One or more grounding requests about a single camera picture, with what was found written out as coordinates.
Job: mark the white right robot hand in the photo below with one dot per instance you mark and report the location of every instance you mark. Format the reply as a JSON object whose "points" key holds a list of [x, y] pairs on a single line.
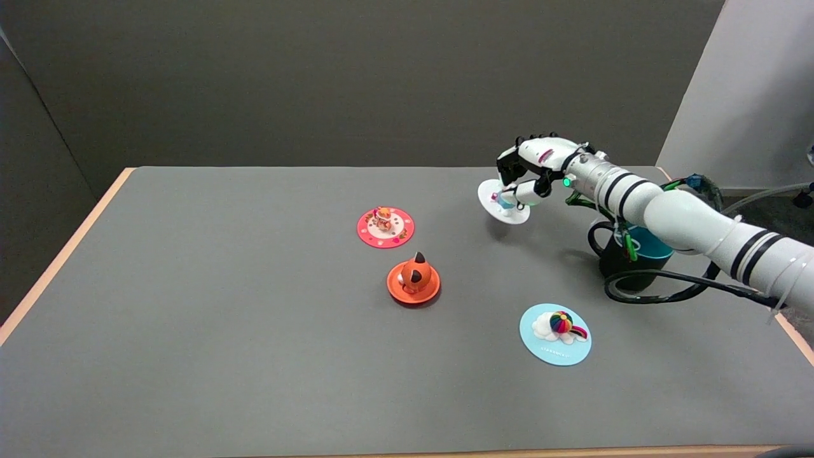
{"points": [[544, 152]]}

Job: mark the white cup lid with figurine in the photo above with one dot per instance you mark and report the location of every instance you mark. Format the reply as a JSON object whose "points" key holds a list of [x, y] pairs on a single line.
{"points": [[493, 202]]}

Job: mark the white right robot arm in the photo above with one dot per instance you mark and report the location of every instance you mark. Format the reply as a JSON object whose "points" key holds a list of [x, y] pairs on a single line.
{"points": [[687, 219]]}

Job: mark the orange cup lid with fox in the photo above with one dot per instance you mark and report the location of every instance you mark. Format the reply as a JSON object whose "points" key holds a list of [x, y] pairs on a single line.
{"points": [[413, 280]]}

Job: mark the red cup lid with figurine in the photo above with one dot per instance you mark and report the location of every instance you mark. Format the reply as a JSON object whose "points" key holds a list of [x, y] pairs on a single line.
{"points": [[369, 235]]}

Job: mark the light blue rainbow cup lid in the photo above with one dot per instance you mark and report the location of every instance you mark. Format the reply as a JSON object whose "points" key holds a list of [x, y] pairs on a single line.
{"points": [[553, 350]]}

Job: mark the black mug teal inside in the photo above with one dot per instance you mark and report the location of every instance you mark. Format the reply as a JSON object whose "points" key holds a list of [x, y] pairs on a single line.
{"points": [[610, 264]]}

